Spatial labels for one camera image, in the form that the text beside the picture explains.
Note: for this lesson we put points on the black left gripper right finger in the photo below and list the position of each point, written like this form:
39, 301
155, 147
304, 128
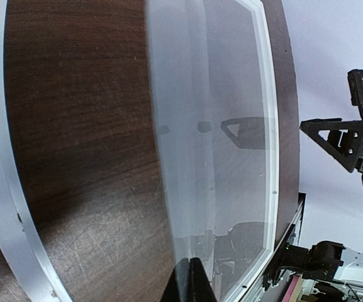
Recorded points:
199, 287

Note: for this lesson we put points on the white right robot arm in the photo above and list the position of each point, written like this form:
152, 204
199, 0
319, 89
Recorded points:
352, 269

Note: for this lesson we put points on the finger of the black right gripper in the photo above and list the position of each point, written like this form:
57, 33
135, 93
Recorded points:
343, 140

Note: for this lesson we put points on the white picture frame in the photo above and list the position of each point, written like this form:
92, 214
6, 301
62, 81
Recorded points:
19, 239

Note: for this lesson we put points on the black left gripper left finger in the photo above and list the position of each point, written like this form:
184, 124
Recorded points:
177, 286

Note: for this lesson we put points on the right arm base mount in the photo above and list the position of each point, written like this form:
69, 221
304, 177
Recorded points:
321, 262

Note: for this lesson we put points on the clear acrylic sheet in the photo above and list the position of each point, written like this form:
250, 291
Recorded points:
215, 122

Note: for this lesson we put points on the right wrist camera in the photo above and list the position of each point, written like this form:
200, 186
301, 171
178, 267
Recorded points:
355, 80

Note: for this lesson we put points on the aluminium front rail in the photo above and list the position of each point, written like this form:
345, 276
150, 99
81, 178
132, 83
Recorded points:
271, 286

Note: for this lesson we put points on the pink framed picture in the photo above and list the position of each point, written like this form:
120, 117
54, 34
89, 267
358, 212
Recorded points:
294, 289

